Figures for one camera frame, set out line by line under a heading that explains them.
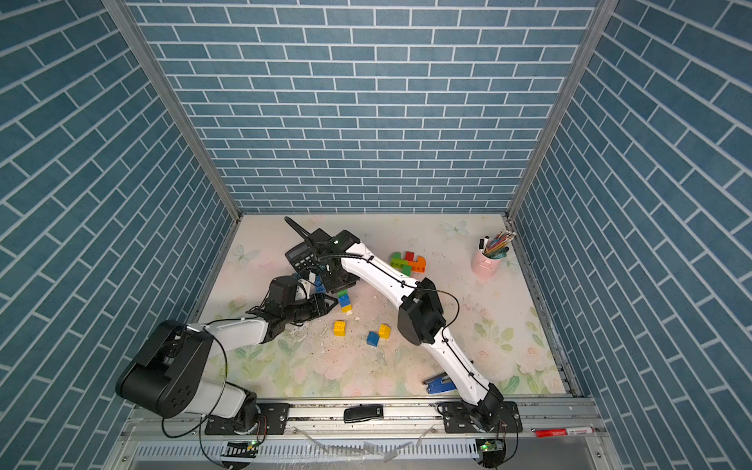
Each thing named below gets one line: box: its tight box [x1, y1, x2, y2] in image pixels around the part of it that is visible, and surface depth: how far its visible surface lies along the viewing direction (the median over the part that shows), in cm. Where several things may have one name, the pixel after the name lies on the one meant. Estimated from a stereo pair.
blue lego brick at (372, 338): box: [366, 330, 380, 347], surface depth 88 cm
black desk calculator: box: [284, 241, 321, 273], surface depth 107 cm
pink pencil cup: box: [470, 235, 511, 282], surface depth 98 cm
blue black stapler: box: [422, 372, 458, 395], surface depth 80 cm
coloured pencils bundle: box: [477, 229, 517, 260], surface depth 97 cm
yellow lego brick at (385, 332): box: [377, 324, 392, 340], surface depth 90 cm
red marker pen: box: [529, 425, 595, 438], surface depth 74 cm
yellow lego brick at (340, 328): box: [332, 320, 348, 337], surface depth 88 cm
